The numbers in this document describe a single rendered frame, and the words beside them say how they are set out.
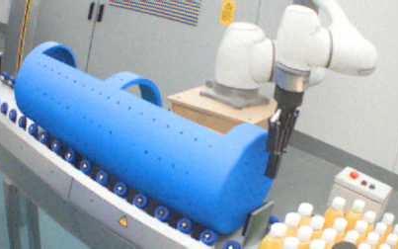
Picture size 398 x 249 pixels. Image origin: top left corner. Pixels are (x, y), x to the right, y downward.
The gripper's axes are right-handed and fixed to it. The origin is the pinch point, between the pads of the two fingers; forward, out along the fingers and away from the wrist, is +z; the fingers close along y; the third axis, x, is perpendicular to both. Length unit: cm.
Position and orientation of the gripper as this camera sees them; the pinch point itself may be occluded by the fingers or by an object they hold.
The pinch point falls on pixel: (273, 164)
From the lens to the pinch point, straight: 156.6
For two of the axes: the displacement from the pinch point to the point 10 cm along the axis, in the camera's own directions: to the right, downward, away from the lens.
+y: 6.0, -2.2, 7.7
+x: -7.8, -3.6, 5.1
